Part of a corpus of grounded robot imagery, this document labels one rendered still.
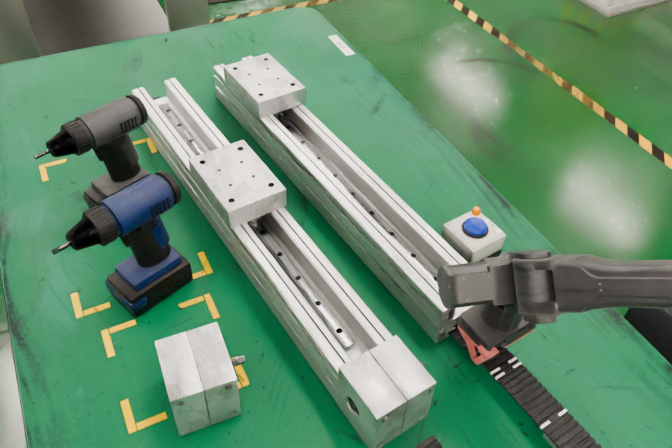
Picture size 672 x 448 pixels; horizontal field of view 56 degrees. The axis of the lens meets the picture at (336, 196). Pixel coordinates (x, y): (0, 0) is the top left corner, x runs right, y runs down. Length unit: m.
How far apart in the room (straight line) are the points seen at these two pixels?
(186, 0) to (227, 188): 1.57
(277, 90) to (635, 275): 0.82
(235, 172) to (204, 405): 0.41
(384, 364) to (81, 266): 0.57
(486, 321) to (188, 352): 0.42
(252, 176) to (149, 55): 0.70
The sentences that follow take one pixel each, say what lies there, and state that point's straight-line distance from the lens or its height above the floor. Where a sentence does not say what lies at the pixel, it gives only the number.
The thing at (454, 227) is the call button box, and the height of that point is 0.84.
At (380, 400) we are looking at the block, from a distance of 0.87.
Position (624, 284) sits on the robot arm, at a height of 1.11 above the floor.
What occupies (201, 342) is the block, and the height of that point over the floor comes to 0.87.
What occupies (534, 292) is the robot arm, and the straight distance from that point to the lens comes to 0.80.
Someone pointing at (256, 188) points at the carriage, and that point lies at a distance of 1.08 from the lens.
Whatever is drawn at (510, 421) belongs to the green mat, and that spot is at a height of 0.78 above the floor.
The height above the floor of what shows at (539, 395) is 0.81.
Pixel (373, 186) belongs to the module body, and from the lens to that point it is 1.15.
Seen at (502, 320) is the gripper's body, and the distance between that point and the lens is 0.92.
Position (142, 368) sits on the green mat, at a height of 0.78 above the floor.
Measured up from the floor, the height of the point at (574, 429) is 0.81.
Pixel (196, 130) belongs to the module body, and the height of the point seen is 0.84.
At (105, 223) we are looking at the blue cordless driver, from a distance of 0.94.
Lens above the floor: 1.63
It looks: 43 degrees down
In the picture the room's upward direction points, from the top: 3 degrees clockwise
